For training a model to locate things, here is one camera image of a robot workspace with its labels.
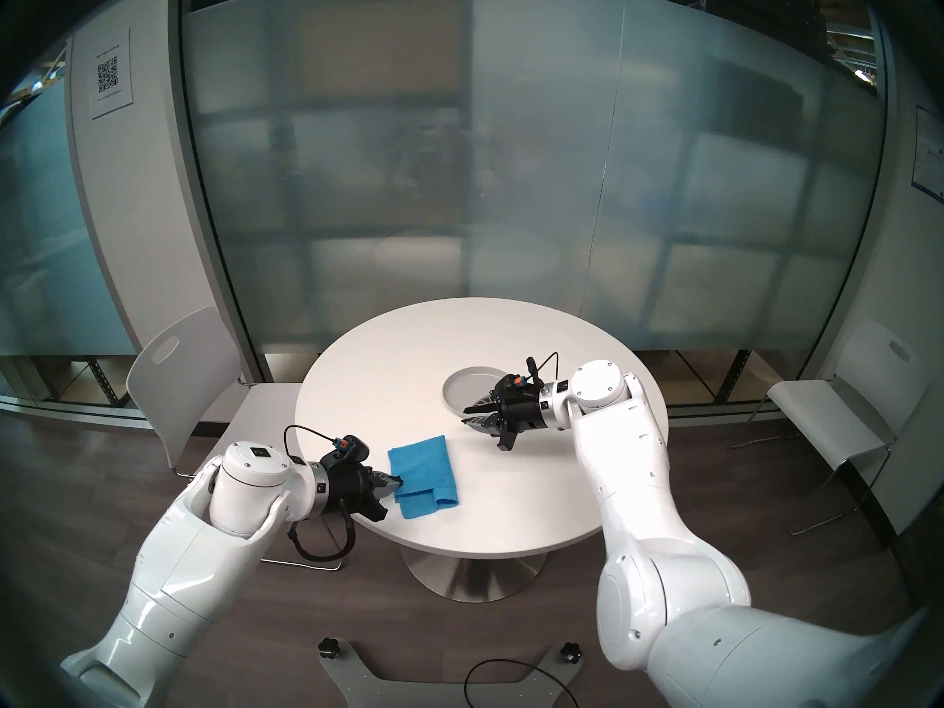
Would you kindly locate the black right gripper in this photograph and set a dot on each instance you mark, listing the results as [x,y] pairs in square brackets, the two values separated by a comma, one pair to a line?
[523,413]

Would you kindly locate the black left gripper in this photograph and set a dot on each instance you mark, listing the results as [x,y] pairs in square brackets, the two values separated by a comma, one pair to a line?
[350,489]

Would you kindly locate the blue cloth napkin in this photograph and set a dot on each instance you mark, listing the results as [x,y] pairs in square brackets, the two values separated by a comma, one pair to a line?
[424,470]

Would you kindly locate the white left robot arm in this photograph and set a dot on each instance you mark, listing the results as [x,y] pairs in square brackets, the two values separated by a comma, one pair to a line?
[199,552]

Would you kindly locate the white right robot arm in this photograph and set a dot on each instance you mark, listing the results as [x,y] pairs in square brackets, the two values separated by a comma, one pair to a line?
[634,478]

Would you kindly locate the grey round plate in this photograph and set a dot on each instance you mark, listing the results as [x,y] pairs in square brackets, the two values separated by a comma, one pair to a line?
[464,389]

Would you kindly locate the brushed steel table base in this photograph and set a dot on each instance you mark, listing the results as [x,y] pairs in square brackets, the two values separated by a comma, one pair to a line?
[476,577]

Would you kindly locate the black star knob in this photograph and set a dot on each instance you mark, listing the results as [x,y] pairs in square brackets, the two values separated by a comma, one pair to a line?
[570,652]
[330,648]

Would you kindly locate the white plastic chair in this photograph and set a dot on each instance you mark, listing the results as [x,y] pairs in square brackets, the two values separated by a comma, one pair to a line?
[848,411]
[184,367]

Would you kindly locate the white QR code sign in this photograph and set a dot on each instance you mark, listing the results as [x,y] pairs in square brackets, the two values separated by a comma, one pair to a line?
[110,72]

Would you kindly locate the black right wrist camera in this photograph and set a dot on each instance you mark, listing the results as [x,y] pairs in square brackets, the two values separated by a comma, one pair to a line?
[512,383]

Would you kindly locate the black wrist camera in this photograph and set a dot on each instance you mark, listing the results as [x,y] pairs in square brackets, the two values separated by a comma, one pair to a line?
[512,383]
[350,450]

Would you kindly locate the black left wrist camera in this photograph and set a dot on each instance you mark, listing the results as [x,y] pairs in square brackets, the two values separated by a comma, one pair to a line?
[350,450]

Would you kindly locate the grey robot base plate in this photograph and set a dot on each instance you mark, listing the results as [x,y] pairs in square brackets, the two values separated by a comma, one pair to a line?
[442,690]

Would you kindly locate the black metal shelf frame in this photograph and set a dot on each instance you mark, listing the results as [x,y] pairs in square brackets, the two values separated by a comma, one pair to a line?
[92,380]
[734,378]

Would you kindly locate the white wall poster blue trim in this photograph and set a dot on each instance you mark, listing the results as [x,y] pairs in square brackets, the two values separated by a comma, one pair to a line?
[929,153]

